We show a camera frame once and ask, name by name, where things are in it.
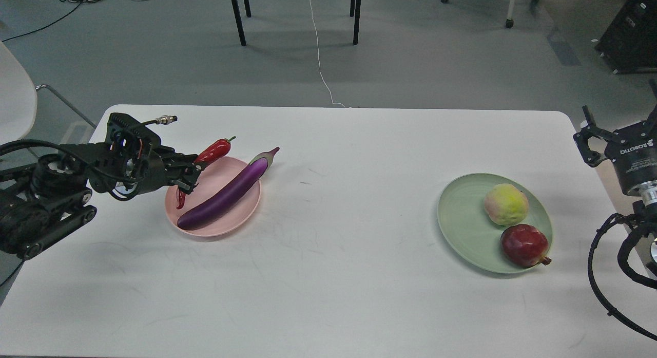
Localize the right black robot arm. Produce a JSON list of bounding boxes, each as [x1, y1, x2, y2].
[[573, 105, 656, 340]]

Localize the red chili pepper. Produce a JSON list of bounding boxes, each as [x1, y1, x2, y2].
[[176, 136, 236, 209]]

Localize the white chair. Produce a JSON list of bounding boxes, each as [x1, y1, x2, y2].
[[1, 44, 97, 144]]

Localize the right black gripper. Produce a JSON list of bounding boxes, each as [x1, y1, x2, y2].
[[573, 80, 657, 197]]

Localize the red pomegranate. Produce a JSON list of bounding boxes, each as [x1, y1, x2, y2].
[[500, 224, 552, 269]]

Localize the black table legs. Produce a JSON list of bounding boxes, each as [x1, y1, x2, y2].
[[230, 0, 362, 48]]

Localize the purple eggplant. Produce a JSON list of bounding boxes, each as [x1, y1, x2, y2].
[[176, 146, 280, 236]]

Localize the pink plate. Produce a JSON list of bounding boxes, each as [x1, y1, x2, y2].
[[164, 156, 261, 239]]

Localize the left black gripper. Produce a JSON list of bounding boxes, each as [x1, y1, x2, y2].
[[88, 112, 208, 200]]

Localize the yellow-green peach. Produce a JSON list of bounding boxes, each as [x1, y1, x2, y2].
[[484, 184, 529, 225]]

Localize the black equipment case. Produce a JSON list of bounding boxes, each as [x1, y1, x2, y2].
[[594, 0, 656, 74]]

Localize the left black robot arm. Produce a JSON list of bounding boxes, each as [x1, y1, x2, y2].
[[1, 112, 206, 260]]

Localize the white floor cable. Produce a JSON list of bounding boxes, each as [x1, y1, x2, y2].
[[301, 0, 353, 108]]

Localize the green plate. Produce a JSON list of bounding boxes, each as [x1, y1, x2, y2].
[[437, 173, 553, 274]]

